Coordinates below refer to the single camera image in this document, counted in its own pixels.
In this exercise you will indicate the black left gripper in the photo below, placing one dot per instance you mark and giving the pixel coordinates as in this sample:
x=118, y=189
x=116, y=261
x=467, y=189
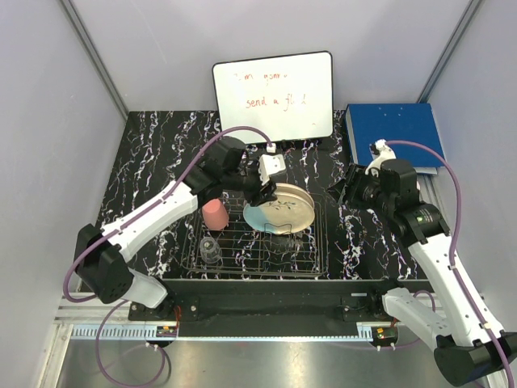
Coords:
x=261, y=194

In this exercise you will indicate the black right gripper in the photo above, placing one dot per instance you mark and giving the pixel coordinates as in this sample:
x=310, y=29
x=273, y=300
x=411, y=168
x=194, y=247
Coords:
x=341, y=190

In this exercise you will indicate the blue and cream plate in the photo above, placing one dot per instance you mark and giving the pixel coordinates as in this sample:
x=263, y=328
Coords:
x=288, y=214

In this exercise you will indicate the pink plastic cup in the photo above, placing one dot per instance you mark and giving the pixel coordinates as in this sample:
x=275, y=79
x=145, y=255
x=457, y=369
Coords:
x=215, y=215

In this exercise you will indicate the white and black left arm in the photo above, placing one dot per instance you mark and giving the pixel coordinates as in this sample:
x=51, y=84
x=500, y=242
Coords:
x=102, y=254

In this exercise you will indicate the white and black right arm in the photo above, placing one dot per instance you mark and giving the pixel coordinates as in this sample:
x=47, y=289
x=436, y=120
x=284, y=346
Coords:
x=468, y=342

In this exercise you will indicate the pink and cream plate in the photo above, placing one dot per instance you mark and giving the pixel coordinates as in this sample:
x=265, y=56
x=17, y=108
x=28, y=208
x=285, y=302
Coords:
x=295, y=190

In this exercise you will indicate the blue binder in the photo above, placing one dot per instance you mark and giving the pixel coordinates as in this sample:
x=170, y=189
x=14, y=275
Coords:
x=370, y=122

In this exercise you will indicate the clear drinking glass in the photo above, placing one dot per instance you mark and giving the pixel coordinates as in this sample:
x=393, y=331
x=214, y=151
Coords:
x=210, y=250

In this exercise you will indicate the small whiteboard with red writing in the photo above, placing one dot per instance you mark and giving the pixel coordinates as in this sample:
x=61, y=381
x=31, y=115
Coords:
x=287, y=97

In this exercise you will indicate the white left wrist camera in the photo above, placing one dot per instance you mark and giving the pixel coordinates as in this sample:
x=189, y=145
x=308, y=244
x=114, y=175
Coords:
x=270, y=164

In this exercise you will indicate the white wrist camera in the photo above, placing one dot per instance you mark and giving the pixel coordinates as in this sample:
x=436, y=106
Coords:
x=270, y=164
x=381, y=152

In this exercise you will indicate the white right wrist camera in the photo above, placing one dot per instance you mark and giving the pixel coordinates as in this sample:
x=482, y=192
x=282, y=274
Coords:
x=381, y=152

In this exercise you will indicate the metal wire dish rack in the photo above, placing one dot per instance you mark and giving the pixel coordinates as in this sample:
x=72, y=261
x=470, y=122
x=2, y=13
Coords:
x=248, y=253

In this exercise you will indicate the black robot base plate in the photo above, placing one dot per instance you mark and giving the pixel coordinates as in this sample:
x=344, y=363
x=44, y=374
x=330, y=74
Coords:
x=270, y=309

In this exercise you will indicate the white cable duct strip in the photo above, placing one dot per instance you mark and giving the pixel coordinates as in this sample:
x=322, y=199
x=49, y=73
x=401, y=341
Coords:
x=124, y=332

